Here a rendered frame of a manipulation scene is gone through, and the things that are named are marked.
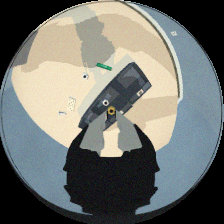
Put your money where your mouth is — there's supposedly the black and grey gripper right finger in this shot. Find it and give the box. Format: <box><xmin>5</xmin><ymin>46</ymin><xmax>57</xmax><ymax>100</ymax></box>
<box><xmin>115</xmin><ymin>110</ymin><xmax>160</xmax><ymax>173</ymax></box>

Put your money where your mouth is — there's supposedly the dark grey rack of bins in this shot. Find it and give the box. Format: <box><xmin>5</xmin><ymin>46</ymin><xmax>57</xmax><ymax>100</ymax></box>
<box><xmin>78</xmin><ymin>62</ymin><xmax>152</xmax><ymax>132</ymax></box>

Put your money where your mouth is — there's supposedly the white domino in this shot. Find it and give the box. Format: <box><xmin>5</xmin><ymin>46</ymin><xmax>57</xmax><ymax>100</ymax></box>
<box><xmin>67</xmin><ymin>97</ymin><xmax>76</xmax><ymax>112</ymax></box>

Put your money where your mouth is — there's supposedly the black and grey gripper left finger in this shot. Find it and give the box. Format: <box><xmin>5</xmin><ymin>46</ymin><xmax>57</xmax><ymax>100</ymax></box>
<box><xmin>63</xmin><ymin>110</ymin><xmax>108</xmax><ymax>172</ymax></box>

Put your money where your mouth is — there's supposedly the brass hex nut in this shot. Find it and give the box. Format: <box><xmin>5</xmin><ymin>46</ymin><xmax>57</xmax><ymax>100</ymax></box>
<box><xmin>108</xmin><ymin>106</ymin><xmax>115</xmax><ymax>115</ymax></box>

